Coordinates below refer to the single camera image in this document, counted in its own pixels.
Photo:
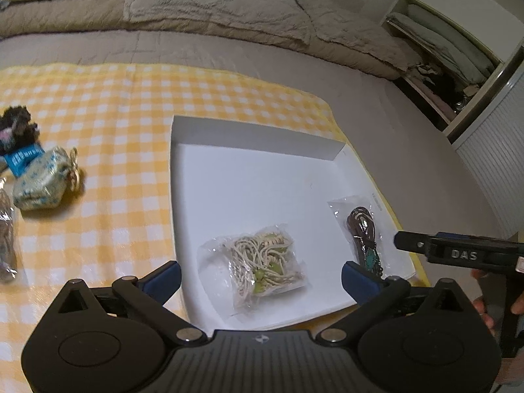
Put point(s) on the large quilted beige pillow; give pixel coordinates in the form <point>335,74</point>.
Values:
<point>213,0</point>

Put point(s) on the beige duvet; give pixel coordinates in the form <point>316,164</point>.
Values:
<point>102,18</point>

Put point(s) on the grey bed sheet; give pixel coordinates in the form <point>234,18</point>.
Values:
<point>409,131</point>

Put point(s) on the floral fabric pouch with clasp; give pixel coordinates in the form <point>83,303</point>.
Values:
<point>39,184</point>

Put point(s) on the brown crocheted yarn piece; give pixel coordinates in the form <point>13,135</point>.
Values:
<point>16,125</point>

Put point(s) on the yellow checkered blanket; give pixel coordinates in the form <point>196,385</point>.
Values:
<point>123,131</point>

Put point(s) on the blue snack packet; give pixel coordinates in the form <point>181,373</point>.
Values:
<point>22,159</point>

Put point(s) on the person's right hand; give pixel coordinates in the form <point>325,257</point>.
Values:
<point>482,307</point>

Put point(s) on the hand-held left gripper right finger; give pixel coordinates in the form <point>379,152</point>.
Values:
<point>355,279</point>

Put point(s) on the white shallow cardboard box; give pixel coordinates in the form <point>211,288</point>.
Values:
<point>266,180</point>

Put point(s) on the flat beige pillow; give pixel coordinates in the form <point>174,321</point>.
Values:
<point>352,32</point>

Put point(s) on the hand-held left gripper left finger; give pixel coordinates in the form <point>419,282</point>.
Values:
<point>164,275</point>

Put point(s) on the folded pale bedding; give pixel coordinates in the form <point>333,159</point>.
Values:
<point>442,41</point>

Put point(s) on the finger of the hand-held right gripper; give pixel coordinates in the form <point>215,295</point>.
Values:
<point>417,245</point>

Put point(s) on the dark clothes pile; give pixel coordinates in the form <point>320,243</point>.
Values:
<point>442,84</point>

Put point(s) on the white slatted cabinet door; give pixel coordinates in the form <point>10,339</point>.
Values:
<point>495,151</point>

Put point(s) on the white closet shelf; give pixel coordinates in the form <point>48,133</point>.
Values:
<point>507,69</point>

